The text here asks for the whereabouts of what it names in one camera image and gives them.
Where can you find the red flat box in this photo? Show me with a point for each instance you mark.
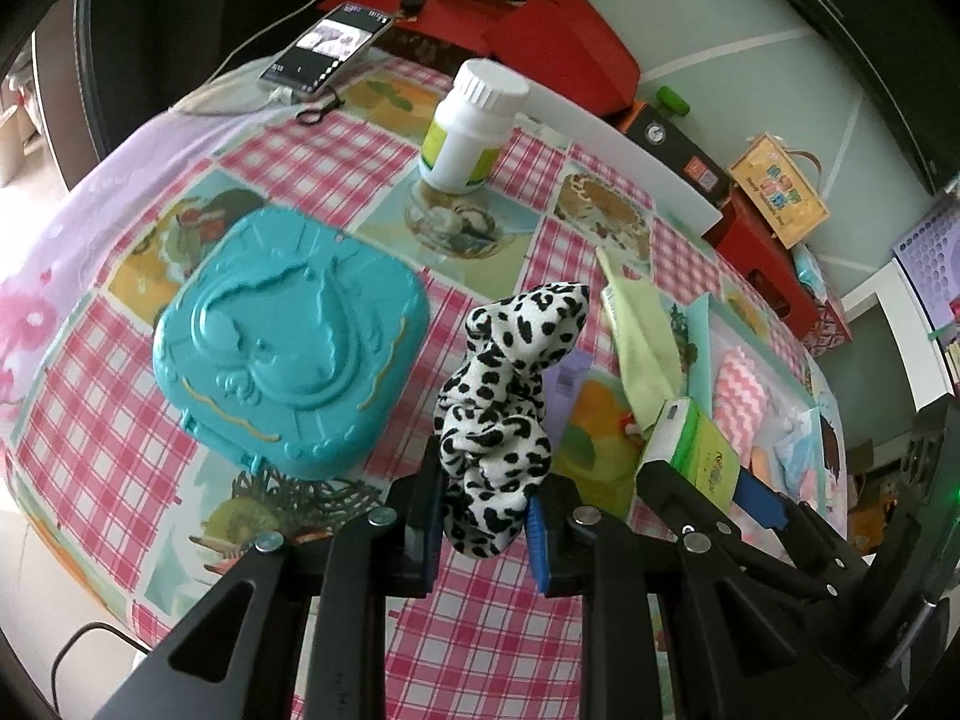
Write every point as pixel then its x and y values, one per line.
pixel 564 45

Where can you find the blue face mask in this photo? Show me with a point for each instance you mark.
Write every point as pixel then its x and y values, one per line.
pixel 798 452

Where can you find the purple packet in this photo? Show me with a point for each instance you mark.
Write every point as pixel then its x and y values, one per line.
pixel 562 385

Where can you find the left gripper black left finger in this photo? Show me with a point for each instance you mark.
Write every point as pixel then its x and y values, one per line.
pixel 288 614

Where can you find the purple honeycomb poster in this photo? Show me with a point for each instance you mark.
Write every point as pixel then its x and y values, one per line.
pixel 929 255

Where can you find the red patterned gift box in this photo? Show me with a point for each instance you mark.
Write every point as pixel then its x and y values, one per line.
pixel 831 329

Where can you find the pink white striped cloth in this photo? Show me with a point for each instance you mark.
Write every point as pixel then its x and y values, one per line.
pixel 740 402

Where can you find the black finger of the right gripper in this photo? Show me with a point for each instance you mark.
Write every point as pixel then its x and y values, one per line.
pixel 780 509
pixel 730 567

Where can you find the white pill bottle green label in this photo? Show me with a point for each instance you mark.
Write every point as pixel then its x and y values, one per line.
pixel 471 125

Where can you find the light green cloth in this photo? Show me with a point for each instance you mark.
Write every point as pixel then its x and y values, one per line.
pixel 650 365

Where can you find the smartphone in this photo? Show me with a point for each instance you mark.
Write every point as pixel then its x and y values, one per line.
pixel 328 48

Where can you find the green tissue pack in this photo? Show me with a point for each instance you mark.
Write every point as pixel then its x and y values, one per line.
pixel 685 438

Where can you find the white foam board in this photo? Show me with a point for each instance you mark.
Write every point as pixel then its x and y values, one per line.
pixel 671 193

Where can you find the white tray with teal rim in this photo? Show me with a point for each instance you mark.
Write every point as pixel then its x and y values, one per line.
pixel 783 429

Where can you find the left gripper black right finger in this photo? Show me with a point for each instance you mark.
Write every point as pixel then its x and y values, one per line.
pixel 578 551

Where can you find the patchwork cartoon tablecloth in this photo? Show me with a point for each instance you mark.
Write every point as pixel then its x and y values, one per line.
pixel 96 454

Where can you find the teal plastic case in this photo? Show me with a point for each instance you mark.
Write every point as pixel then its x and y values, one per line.
pixel 290 345

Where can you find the beige makeup sponge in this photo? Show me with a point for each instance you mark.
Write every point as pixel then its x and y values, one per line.
pixel 759 465

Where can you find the white shelf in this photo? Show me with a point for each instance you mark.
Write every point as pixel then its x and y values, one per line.
pixel 925 366

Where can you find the black device with gauge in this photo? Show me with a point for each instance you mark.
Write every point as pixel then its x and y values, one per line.
pixel 652 129

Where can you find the blue tissue packet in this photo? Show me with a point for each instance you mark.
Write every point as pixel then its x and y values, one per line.
pixel 809 272

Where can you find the wooden picture handbag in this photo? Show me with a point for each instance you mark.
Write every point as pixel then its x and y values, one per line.
pixel 784 185

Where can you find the red box with handle slot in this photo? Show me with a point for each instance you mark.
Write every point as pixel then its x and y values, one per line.
pixel 746 241

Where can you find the leopard print scrunchie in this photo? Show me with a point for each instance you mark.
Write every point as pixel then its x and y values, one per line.
pixel 489 415

